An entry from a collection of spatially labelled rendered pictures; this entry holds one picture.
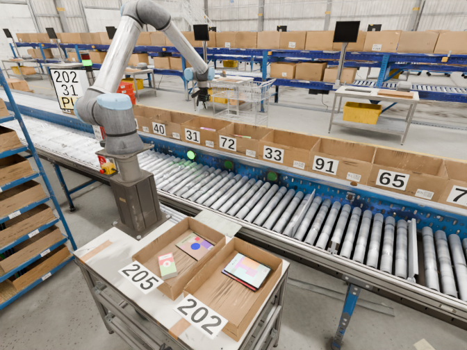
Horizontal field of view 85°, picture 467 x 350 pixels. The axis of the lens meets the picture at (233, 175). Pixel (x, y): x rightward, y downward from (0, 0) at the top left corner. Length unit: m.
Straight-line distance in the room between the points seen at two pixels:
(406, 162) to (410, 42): 4.27
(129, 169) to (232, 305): 0.85
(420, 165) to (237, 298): 1.51
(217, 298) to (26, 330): 1.58
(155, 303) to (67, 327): 1.16
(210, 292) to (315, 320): 1.07
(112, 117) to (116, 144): 0.14
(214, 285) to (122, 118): 0.90
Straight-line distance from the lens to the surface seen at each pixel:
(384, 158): 2.12
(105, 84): 1.56
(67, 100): 2.42
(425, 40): 6.20
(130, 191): 1.46
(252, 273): 1.30
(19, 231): 2.36
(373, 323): 2.28
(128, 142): 1.39
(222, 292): 1.27
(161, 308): 1.28
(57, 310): 2.49
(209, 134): 2.21
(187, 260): 1.40
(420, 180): 1.87
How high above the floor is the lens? 1.79
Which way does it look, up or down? 30 degrees down
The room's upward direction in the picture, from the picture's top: 1 degrees counter-clockwise
